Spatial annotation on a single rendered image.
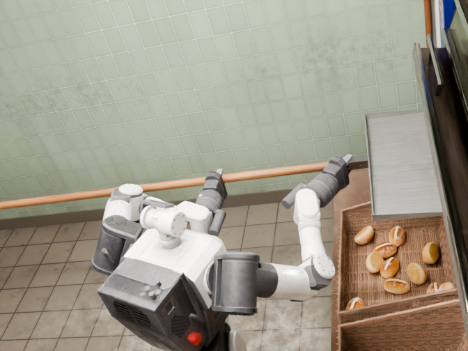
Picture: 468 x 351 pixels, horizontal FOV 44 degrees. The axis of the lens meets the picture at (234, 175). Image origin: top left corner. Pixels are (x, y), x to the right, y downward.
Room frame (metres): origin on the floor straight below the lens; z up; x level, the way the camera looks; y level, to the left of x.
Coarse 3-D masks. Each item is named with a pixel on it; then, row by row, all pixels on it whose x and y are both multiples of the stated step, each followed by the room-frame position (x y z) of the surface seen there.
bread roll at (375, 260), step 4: (376, 252) 1.63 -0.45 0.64; (368, 256) 1.62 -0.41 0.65; (372, 256) 1.61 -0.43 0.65; (376, 256) 1.61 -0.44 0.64; (380, 256) 1.62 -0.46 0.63; (368, 260) 1.60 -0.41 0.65; (372, 260) 1.59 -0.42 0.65; (376, 260) 1.60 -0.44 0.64; (380, 260) 1.60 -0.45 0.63; (368, 264) 1.59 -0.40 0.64; (372, 264) 1.58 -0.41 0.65; (376, 264) 1.58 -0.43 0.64; (380, 264) 1.58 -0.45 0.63; (368, 268) 1.58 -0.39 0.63; (372, 268) 1.57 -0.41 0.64; (376, 268) 1.56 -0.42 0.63; (372, 272) 1.57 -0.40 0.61
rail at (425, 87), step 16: (416, 48) 1.72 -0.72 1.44; (416, 64) 1.64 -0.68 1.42; (432, 112) 1.34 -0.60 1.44; (432, 128) 1.27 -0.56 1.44; (432, 144) 1.22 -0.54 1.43; (448, 192) 1.01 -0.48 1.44; (448, 208) 0.96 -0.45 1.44; (448, 224) 0.93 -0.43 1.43; (464, 256) 0.82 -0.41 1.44; (464, 272) 0.78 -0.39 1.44; (464, 288) 0.74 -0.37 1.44; (464, 304) 0.71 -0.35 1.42
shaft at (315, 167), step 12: (276, 168) 1.61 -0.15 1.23; (288, 168) 1.59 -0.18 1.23; (300, 168) 1.57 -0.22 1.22; (312, 168) 1.55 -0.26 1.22; (324, 168) 1.54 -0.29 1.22; (180, 180) 1.71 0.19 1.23; (192, 180) 1.69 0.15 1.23; (204, 180) 1.67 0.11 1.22; (228, 180) 1.64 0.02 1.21; (240, 180) 1.63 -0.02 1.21; (84, 192) 1.83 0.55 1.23; (96, 192) 1.81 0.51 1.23; (108, 192) 1.79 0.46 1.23; (0, 204) 1.94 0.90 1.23; (12, 204) 1.92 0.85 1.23; (24, 204) 1.90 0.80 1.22; (36, 204) 1.89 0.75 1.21
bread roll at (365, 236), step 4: (364, 228) 1.78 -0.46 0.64; (368, 228) 1.77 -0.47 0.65; (372, 228) 1.77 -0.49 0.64; (360, 232) 1.78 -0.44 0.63; (364, 232) 1.75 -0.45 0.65; (368, 232) 1.75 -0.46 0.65; (372, 232) 1.76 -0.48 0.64; (356, 236) 1.77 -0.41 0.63; (360, 236) 1.75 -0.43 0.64; (364, 236) 1.74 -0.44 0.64; (368, 236) 1.74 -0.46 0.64; (372, 236) 1.75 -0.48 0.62; (356, 240) 1.75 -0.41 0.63; (360, 240) 1.74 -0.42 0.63; (364, 240) 1.73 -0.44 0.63; (368, 240) 1.74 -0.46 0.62
